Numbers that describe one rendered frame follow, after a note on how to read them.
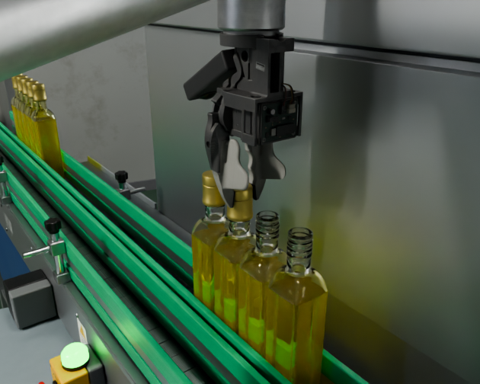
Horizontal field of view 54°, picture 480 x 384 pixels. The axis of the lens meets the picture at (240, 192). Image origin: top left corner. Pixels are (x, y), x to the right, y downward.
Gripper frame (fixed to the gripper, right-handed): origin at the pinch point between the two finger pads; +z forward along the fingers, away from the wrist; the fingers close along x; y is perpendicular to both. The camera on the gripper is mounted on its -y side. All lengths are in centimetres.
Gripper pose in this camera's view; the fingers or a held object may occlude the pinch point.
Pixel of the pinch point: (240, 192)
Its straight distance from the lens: 62.2
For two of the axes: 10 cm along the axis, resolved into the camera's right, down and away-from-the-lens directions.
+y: 6.1, 3.1, -7.3
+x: 7.9, -2.4, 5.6
